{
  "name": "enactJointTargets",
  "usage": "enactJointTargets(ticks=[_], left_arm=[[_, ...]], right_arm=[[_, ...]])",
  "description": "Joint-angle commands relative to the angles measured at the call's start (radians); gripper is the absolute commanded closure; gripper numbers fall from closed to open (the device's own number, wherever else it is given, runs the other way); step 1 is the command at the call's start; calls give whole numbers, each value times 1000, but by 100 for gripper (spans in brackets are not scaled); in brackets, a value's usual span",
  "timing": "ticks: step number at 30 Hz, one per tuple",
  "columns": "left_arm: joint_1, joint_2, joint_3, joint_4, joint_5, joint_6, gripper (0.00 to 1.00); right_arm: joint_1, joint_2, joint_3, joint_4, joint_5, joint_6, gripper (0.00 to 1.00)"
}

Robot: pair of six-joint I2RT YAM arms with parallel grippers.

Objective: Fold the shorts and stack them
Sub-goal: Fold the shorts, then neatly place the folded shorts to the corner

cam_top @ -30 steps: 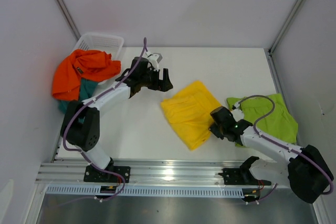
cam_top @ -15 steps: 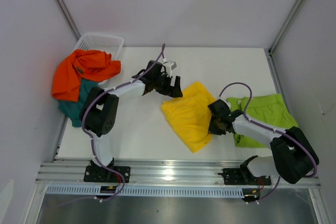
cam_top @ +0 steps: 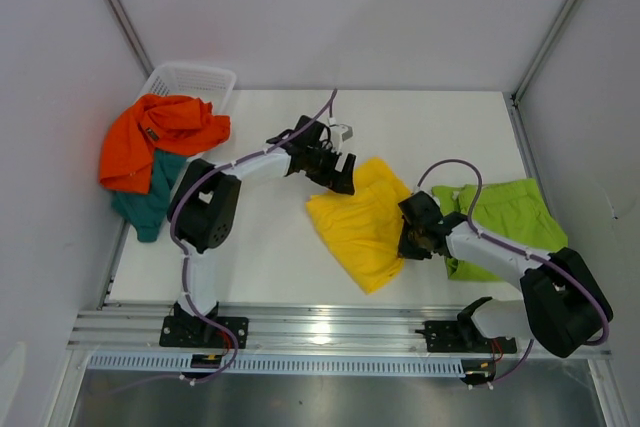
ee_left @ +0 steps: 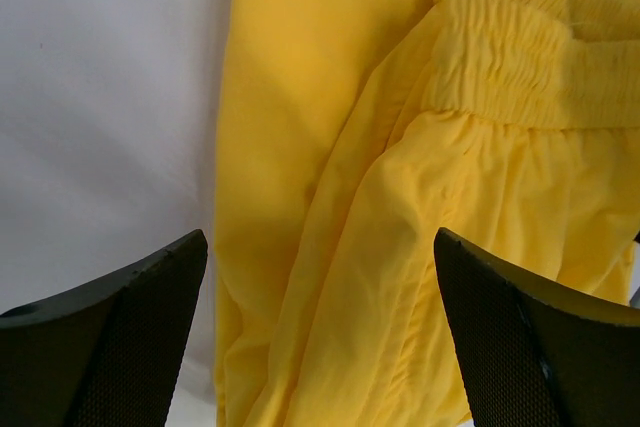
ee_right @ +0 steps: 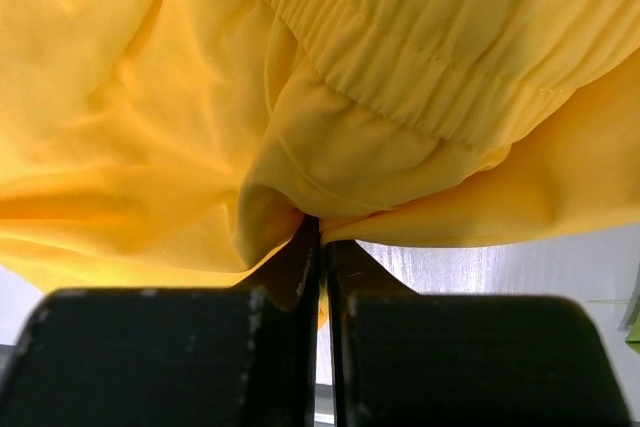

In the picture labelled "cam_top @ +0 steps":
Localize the white plastic laundry basket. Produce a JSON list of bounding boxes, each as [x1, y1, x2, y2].
[[140, 61, 238, 166]]

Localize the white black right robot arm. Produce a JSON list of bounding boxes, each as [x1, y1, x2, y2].
[[398, 191, 613, 358]]

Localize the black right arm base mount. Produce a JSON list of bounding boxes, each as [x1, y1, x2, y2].
[[414, 320, 517, 354]]

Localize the teal shorts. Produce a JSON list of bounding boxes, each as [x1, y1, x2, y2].
[[111, 150, 187, 243]]

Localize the lime green shorts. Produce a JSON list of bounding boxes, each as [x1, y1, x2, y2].
[[432, 179, 569, 252]]

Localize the aluminium corner post right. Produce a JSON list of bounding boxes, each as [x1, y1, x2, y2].
[[511, 0, 583, 108]]

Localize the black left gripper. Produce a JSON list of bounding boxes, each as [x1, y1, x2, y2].
[[304, 142, 355, 195]]

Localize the orange shorts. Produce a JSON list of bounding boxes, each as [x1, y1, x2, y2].
[[99, 93, 231, 194]]

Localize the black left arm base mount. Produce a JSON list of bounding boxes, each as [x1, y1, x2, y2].
[[159, 304, 249, 349]]

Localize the aluminium corner post left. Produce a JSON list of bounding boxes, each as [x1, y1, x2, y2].
[[103, 0, 154, 77]]

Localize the white slotted cable duct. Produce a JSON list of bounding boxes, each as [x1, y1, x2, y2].
[[87, 351, 465, 378]]

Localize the aluminium corner post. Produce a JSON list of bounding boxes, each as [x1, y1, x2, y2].
[[511, 0, 583, 108], [103, 0, 154, 77]]

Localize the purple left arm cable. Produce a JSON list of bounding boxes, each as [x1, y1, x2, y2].
[[107, 88, 339, 394]]

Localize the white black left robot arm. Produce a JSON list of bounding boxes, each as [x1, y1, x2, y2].
[[167, 116, 356, 347]]

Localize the yellow shorts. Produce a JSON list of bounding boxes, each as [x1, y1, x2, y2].
[[306, 157, 410, 295]]

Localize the aluminium frame rail front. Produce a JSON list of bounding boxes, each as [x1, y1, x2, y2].
[[67, 303, 461, 357]]

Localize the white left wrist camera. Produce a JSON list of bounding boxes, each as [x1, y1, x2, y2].
[[328, 117, 354, 146]]

